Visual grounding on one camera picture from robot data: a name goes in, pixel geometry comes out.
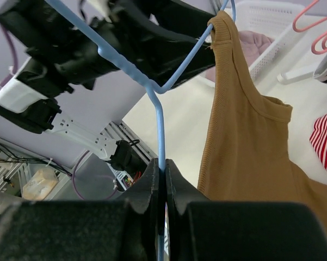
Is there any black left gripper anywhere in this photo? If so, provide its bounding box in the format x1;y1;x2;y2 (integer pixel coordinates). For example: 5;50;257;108
108;1;213;86

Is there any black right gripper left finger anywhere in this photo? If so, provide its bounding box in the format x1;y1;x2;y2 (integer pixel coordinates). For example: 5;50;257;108
119;157;161;215

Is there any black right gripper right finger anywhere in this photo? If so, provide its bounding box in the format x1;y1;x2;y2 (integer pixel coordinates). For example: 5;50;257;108
165;158;210;217

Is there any blue wire hanger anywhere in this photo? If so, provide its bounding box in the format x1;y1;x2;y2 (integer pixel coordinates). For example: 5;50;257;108
43;0;238;261

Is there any tan tank top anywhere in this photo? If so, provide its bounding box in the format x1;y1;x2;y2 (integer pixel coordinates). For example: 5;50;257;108
198;11;327;226

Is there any mauve tank top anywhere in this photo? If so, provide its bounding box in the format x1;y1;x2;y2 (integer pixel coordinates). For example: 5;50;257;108
205;30;275;82

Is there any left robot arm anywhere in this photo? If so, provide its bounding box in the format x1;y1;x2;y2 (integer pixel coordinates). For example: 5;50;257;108
0;1;212;134

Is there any pink hanger on rack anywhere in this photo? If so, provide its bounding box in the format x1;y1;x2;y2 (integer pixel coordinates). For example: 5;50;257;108
311;31;327;55
292;0;327;33

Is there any white plastic basket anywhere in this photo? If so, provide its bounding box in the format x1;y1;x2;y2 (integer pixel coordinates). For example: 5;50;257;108
223;0;308;93

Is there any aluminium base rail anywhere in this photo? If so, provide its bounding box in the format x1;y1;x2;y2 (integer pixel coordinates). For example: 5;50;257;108
101;122;157;192

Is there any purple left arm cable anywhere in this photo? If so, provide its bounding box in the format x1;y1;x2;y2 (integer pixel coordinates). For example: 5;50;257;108
0;0;20;93

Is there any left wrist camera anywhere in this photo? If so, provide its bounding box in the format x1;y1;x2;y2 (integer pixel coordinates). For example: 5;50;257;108
0;78;48;113

